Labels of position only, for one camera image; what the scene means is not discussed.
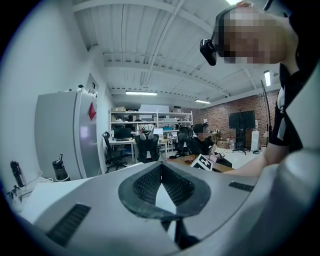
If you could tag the white office desk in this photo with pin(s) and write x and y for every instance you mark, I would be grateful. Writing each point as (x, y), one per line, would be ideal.
(125, 142)

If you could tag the ceiling light panel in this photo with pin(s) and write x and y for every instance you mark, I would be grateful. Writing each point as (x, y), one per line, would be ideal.
(231, 2)

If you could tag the black office chair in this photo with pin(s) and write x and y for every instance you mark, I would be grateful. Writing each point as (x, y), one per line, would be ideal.
(113, 152)
(147, 150)

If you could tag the black head camera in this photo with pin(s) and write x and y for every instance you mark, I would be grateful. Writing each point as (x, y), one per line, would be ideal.
(208, 51)

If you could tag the grey refrigerator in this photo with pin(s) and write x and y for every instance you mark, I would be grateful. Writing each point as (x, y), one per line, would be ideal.
(55, 130)

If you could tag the small black travel mug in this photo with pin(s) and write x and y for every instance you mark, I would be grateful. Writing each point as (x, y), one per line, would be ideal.
(18, 175)

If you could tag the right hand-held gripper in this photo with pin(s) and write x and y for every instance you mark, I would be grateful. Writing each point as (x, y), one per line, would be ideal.
(202, 163)

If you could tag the black television on stand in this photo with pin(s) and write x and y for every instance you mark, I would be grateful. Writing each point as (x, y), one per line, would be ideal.
(241, 122)

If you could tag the person's head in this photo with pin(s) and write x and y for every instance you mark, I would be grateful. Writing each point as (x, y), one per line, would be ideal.
(257, 35)

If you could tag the black computer monitor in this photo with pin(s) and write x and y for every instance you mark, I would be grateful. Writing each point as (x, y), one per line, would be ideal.
(122, 133)

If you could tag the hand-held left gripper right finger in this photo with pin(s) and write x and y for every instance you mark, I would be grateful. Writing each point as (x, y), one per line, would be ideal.
(220, 190)

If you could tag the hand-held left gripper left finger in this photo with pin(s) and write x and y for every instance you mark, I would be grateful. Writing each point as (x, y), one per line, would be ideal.
(100, 200)

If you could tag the wooden table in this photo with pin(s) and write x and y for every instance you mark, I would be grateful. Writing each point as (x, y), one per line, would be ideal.
(178, 160)

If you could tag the white shelving unit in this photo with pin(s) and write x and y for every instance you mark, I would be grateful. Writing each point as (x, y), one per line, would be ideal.
(150, 117)

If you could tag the black insulated bottle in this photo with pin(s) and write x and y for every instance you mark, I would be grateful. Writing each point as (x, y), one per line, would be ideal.
(61, 170)

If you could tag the person's black shirt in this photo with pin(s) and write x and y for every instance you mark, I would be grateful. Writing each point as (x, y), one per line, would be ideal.
(290, 125)

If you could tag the fluorescent tube light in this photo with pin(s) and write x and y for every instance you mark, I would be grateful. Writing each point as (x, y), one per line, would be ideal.
(202, 101)
(141, 93)
(267, 78)

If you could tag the person's right forearm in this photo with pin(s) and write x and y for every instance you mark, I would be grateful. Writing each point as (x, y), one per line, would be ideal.
(250, 168)

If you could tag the pale clothing bundle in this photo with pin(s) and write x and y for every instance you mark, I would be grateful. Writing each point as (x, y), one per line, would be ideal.
(147, 128)

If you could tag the black mesh chair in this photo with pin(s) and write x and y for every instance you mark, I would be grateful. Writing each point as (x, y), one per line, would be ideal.
(183, 140)

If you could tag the red paper decoration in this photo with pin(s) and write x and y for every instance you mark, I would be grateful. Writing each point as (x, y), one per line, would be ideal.
(92, 111)

